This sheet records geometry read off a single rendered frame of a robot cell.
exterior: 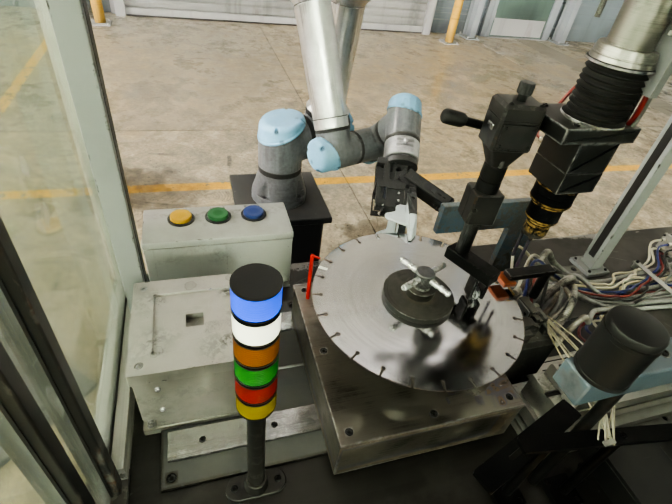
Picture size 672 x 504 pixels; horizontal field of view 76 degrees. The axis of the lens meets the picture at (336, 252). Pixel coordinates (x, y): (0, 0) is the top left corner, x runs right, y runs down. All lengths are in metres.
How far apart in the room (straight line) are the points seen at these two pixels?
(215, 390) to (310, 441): 0.17
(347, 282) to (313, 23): 0.52
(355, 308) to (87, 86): 0.45
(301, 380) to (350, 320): 0.21
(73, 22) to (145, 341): 0.40
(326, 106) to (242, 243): 0.33
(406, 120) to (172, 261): 0.55
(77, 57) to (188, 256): 0.40
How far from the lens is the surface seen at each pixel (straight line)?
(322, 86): 0.94
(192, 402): 0.72
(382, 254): 0.75
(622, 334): 0.51
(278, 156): 1.12
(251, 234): 0.85
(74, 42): 0.62
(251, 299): 0.36
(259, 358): 0.42
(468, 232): 0.67
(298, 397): 0.78
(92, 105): 0.64
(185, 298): 0.73
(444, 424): 0.69
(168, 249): 0.85
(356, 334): 0.62
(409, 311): 0.65
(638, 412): 0.93
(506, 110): 0.57
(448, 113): 0.60
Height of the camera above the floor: 1.42
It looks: 39 degrees down
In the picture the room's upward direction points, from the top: 9 degrees clockwise
